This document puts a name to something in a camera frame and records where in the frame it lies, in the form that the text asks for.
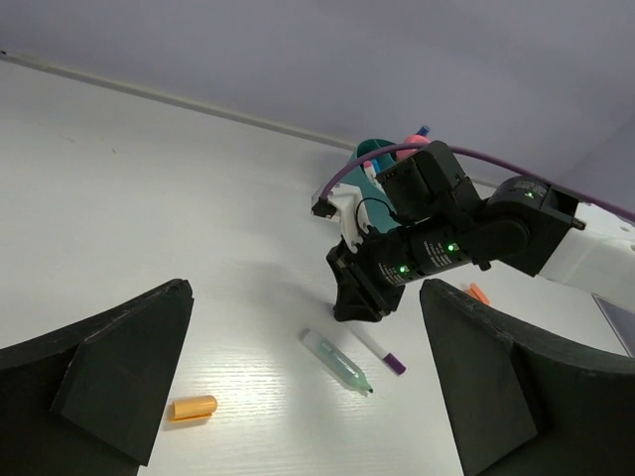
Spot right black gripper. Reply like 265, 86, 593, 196
326, 141, 481, 322

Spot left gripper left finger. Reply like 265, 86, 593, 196
1, 279, 194, 475

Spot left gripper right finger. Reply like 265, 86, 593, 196
420, 279, 634, 475

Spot pink cap white pen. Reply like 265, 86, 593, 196
362, 161, 383, 191

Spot blue cap white pen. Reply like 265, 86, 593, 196
417, 125, 430, 137

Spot purple cap white pen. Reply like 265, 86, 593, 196
350, 327, 407, 376

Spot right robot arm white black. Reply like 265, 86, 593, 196
312, 140, 634, 322

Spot teal round organizer container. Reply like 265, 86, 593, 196
341, 138, 413, 234

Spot pink topped centre tube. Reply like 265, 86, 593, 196
404, 134, 431, 150

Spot yellow orange highlighter cap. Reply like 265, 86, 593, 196
168, 396, 218, 422

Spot green tip clear highlighter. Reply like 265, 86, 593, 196
300, 328, 374, 395

